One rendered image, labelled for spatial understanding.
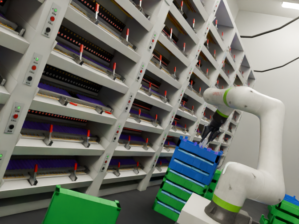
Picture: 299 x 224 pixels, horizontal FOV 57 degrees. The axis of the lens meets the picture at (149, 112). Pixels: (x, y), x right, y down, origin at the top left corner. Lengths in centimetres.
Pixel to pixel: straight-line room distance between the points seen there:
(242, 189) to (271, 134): 33
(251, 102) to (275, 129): 17
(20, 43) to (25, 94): 19
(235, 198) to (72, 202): 68
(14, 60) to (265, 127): 113
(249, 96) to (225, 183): 44
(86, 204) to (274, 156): 86
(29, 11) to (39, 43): 12
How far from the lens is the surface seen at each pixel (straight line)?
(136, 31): 171
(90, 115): 143
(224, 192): 123
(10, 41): 106
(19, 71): 110
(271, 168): 134
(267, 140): 140
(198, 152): 194
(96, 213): 132
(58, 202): 129
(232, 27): 307
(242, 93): 140
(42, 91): 125
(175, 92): 225
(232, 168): 122
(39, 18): 111
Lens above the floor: 69
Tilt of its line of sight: 2 degrees down
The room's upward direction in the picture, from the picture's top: 21 degrees clockwise
